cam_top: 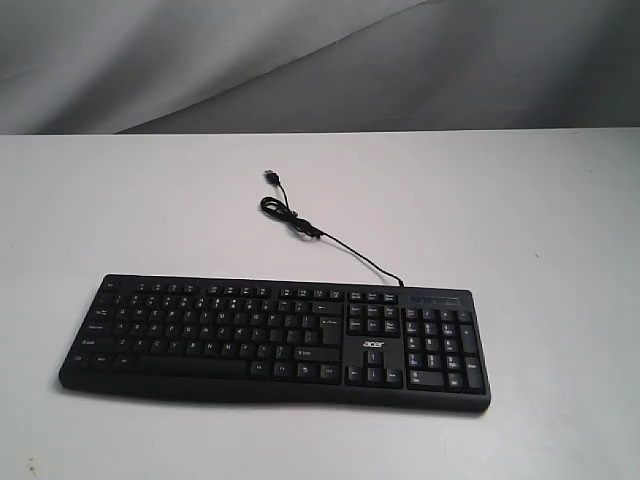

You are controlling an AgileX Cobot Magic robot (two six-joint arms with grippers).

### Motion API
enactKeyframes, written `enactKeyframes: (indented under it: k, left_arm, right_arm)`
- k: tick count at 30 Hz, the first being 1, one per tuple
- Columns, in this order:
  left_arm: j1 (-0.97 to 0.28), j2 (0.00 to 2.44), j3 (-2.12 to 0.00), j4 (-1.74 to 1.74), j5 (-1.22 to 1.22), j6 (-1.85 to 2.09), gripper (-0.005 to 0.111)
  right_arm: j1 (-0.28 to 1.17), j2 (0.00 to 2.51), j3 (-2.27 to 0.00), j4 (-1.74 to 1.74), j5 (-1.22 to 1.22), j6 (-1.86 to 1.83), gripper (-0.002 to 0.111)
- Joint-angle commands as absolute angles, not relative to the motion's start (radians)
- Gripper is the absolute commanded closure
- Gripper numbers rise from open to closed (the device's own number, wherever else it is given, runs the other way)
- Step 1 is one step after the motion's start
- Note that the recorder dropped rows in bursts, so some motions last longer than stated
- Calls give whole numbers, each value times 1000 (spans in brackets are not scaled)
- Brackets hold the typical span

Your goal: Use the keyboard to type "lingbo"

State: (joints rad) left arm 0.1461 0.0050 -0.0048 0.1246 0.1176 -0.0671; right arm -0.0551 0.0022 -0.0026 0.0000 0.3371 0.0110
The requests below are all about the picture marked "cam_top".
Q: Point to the grey backdrop cloth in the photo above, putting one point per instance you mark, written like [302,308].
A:
[187,67]

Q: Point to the black acer keyboard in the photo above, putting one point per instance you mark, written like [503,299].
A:
[261,341]

